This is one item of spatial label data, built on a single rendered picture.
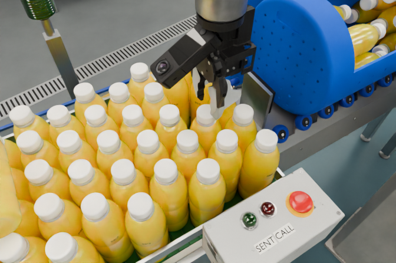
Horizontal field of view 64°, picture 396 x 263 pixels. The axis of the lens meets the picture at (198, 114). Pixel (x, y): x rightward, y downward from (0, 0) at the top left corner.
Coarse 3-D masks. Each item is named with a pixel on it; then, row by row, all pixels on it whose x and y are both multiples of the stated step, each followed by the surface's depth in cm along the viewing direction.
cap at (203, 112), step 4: (204, 104) 63; (208, 104) 63; (200, 108) 62; (204, 108) 62; (208, 108) 62; (200, 112) 62; (204, 112) 62; (208, 112) 62; (200, 116) 61; (204, 116) 61; (208, 116) 61; (212, 116) 61; (200, 120) 62; (204, 120) 61; (208, 120) 61; (212, 120) 62
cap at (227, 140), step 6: (222, 132) 59; (228, 132) 59; (234, 132) 59; (216, 138) 59; (222, 138) 58; (228, 138) 58; (234, 138) 58; (222, 144) 57; (228, 144) 57; (234, 144) 57; (228, 150) 58
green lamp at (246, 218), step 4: (248, 212) 48; (244, 216) 48; (248, 216) 48; (252, 216) 48; (244, 220) 48; (248, 220) 47; (252, 220) 47; (256, 220) 48; (244, 224) 48; (248, 224) 47; (252, 224) 47
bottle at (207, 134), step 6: (216, 120) 64; (192, 126) 65; (198, 126) 63; (204, 126) 62; (210, 126) 63; (216, 126) 64; (198, 132) 64; (204, 132) 63; (210, 132) 63; (216, 132) 64; (198, 138) 64; (204, 138) 64; (210, 138) 64; (204, 144) 65; (210, 144) 65; (204, 150) 66
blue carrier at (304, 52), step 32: (288, 0) 65; (320, 0) 64; (352, 0) 96; (256, 32) 78; (288, 32) 68; (320, 32) 61; (256, 64) 84; (288, 64) 72; (320, 64) 64; (352, 64) 64; (384, 64) 70; (288, 96) 77; (320, 96) 67
